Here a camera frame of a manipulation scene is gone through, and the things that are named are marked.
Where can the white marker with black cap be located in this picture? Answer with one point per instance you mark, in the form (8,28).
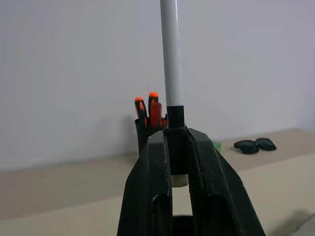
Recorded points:
(171,61)

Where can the black pen holder cup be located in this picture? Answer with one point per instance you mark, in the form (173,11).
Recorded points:
(145,137)

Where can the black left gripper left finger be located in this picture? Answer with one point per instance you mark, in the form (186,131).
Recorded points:
(145,186)

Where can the black sunglasses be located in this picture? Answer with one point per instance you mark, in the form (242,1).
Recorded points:
(254,145)

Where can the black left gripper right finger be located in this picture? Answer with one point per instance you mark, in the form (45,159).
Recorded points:
(221,186)

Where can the green box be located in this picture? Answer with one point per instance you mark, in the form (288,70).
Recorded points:
(217,145)

